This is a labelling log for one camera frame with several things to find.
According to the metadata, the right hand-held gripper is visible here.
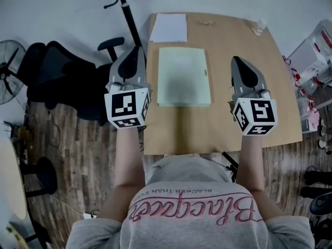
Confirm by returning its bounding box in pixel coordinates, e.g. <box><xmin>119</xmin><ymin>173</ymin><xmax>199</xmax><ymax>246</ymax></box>
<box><xmin>228</xmin><ymin>56</ymin><xmax>278</xmax><ymax>136</ymax></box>

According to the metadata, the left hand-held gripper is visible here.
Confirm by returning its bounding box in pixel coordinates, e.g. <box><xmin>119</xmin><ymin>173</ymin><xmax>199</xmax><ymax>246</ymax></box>
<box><xmin>104</xmin><ymin>45</ymin><xmax>152</xmax><ymax>131</ymax></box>

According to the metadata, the light green folder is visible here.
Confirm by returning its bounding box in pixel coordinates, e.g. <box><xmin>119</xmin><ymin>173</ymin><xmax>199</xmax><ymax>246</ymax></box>
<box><xmin>157</xmin><ymin>46</ymin><xmax>212</xmax><ymax>108</ymax></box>

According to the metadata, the person's left forearm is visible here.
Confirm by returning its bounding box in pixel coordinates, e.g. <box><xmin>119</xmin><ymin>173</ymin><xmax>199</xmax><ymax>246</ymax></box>
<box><xmin>112</xmin><ymin>127</ymin><xmax>146</xmax><ymax>189</ymax></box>

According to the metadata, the person's right forearm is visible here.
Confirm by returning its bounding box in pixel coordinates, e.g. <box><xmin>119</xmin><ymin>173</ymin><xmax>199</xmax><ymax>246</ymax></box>
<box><xmin>237</xmin><ymin>134</ymin><xmax>266</xmax><ymax>192</ymax></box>

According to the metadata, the black coat rack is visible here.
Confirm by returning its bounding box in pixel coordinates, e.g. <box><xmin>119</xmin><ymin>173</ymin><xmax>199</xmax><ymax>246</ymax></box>
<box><xmin>103</xmin><ymin>0</ymin><xmax>146</xmax><ymax>49</ymax></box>

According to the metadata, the clear plastic wrapper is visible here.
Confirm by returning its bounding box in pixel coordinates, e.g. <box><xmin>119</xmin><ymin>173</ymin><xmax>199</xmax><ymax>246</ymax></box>
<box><xmin>252</xmin><ymin>18</ymin><xmax>268</xmax><ymax>36</ymax></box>

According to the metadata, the white paper sheet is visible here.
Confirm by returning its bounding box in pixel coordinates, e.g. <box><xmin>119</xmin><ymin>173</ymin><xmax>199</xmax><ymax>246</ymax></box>
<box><xmin>149</xmin><ymin>12</ymin><xmax>188</xmax><ymax>44</ymax></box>

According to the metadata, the white water dispenser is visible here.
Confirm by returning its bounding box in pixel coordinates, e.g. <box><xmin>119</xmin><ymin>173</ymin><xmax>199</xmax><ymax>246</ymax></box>
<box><xmin>287</xmin><ymin>38</ymin><xmax>329</xmax><ymax>80</ymax></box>

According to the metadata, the black office chair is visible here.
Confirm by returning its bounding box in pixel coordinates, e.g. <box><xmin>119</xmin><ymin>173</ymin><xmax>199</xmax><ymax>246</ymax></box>
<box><xmin>16</xmin><ymin>36</ymin><xmax>146</xmax><ymax>127</ymax></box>

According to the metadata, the white box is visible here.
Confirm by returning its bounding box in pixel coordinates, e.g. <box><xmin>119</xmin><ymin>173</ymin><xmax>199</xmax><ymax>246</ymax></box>
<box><xmin>300</xmin><ymin>118</ymin><xmax>319</xmax><ymax>134</ymax></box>

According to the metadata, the pink cloth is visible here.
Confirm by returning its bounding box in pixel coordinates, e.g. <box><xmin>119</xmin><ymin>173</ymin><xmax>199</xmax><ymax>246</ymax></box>
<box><xmin>306</xmin><ymin>109</ymin><xmax>321</xmax><ymax>129</ymax></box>

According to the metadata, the black folding stand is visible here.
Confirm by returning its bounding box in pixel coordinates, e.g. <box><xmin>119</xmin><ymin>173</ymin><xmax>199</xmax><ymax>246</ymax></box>
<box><xmin>221</xmin><ymin>151</ymin><xmax>239</xmax><ymax>183</ymax></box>

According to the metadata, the large clear water bottle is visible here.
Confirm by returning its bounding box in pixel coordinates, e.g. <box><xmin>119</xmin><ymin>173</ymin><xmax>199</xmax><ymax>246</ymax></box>
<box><xmin>309</xmin><ymin>19</ymin><xmax>332</xmax><ymax>49</ymax></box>

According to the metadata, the black standing fan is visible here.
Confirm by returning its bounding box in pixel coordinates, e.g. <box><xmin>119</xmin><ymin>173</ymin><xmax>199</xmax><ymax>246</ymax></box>
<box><xmin>0</xmin><ymin>39</ymin><xmax>27</xmax><ymax>106</ymax></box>

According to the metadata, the black floor stand base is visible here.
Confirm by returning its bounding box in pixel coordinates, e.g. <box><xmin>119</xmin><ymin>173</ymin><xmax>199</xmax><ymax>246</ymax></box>
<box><xmin>300</xmin><ymin>165</ymin><xmax>332</xmax><ymax>215</ymax></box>

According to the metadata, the black stool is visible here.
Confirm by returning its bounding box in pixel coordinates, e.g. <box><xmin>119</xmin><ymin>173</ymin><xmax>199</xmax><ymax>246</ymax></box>
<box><xmin>19</xmin><ymin>156</ymin><xmax>58</xmax><ymax>199</ymax></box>

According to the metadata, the grey shirt with pink print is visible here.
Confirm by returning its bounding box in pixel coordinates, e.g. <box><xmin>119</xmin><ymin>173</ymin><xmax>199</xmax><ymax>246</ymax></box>
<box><xmin>64</xmin><ymin>154</ymin><xmax>316</xmax><ymax>249</ymax></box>

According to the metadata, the round light wooden table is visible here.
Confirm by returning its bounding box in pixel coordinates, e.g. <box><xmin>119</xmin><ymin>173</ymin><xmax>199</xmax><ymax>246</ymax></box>
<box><xmin>0</xmin><ymin>135</ymin><xmax>28</xmax><ymax>220</ymax></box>

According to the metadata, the black metal cart frame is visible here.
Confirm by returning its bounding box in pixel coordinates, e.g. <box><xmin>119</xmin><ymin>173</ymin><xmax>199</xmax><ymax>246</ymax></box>
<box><xmin>308</xmin><ymin>216</ymin><xmax>332</xmax><ymax>249</ymax></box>

